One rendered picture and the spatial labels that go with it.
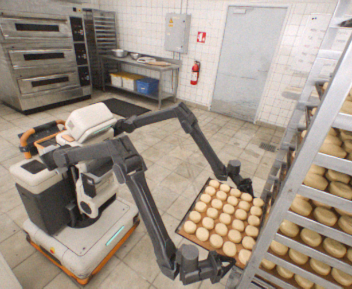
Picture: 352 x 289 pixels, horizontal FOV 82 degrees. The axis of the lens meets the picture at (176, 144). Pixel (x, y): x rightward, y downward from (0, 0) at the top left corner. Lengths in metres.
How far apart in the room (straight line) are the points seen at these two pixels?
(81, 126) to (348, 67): 0.98
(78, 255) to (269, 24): 4.15
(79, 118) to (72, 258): 0.96
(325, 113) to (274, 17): 3.90
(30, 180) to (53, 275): 0.81
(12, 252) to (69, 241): 0.60
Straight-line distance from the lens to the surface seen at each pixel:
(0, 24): 4.29
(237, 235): 0.91
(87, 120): 1.09
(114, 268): 1.87
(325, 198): 0.59
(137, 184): 0.70
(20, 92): 4.48
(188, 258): 0.72
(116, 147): 0.69
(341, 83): 0.45
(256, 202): 1.08
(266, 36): 4.31
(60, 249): 1.72
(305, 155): 0.49
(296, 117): 0.93
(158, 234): 0.75
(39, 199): 1.52
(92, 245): 1.67
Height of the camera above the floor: 1.63
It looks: 30 degrees down
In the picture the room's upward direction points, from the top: 5 degrees clockwise
